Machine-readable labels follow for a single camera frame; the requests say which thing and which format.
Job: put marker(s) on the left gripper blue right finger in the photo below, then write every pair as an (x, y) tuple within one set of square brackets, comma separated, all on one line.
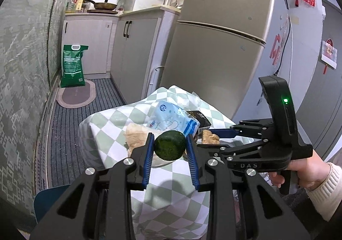
[(193, 166)]

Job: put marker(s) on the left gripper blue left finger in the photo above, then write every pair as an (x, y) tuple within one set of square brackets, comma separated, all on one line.
[(148, 159)]

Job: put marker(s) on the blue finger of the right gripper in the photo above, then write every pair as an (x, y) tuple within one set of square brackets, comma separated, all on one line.
[(225, 132)]

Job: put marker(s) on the black printed carton box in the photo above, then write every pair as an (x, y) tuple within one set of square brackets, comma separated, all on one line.
[(204, 123)]

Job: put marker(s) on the dark green lime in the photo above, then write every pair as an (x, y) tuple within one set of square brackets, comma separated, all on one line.
[(170, 145)]

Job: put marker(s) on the blue white tissue pack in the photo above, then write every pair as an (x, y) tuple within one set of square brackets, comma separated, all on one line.
[(167, 116)]

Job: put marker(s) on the white kitchen cabinet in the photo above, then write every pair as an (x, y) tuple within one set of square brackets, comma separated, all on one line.
[(130, 48)]

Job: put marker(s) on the dark blue trash bin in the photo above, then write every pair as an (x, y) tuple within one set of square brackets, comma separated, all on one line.
[(45, 199)]

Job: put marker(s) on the person's right hand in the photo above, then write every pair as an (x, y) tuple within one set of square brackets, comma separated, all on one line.
[(311, 172)]

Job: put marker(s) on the clear plastic container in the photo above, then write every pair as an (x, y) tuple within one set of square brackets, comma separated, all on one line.
[(196, 100)]

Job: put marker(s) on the green white checkered tablecloth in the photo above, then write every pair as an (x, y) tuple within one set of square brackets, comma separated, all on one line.
[(170, 207)]

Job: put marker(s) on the white knit right sleeve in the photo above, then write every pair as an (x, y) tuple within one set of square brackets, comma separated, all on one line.
[(327, 197)]

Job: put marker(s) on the oval grey floor mat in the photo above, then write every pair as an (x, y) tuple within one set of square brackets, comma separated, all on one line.
[(76, 97)]

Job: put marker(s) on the silver refrigerator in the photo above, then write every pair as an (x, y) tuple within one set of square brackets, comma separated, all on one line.
[(220, 49)]

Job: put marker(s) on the green rice bag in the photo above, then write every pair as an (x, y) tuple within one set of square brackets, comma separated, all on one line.
[(72, 70)]

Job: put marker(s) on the frying pan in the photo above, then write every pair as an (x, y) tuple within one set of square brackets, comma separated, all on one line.
[(102, 5)]

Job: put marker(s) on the cooking oil bottle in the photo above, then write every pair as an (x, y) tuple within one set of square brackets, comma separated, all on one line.
[(71, 5)]

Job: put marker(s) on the yellow sauce bottle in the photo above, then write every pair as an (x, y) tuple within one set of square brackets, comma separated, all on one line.
[(79, 5)]

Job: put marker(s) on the patterned glass sliding door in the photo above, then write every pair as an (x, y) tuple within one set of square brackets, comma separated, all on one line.
[(30, 59)]

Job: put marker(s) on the wall calendar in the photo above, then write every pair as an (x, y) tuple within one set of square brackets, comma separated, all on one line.
[(328, 55)]

